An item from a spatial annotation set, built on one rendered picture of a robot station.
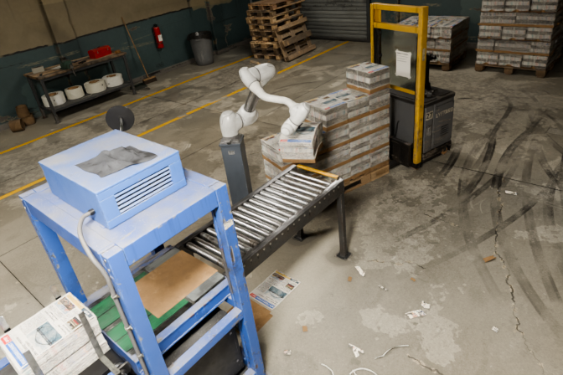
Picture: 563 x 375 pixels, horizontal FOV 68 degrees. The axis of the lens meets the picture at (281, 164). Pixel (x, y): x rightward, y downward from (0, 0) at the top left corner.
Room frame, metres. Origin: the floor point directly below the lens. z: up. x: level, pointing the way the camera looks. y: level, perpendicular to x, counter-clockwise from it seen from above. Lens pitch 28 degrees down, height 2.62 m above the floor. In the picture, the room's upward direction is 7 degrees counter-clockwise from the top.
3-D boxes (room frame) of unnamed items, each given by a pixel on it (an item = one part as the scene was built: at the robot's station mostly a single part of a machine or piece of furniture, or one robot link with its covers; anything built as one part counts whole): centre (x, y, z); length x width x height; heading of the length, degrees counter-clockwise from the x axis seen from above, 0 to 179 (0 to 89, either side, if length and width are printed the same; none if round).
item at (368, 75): (4.40, -1.05, 0.65); 0.39 x 0.30 x 1.29; 29
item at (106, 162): (1.87, 0.80, 1.78); 0.32 x 0.28 x 0.05; 46
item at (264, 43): (10.86, -0.35, 0.65); 1.33 x 0.94 x 1.30; 140
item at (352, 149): (4.05, -0.41, 0.42); 1.17 x 0.39 x 0.83; 119
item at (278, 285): (2.66, 0.19, 0.00); 0.37 x 0.28 x 0.01; 136
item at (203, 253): (2.26, 0.57, 0.77); 0.47 x 0.05 x 0.05; 46
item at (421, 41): (4.32, -1.59, 0.97); 0.09 x 0.09 x 1.75; 29
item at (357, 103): (4.26, -0.79, 0.95); 0.38 x 0.29 x 0.23; 28
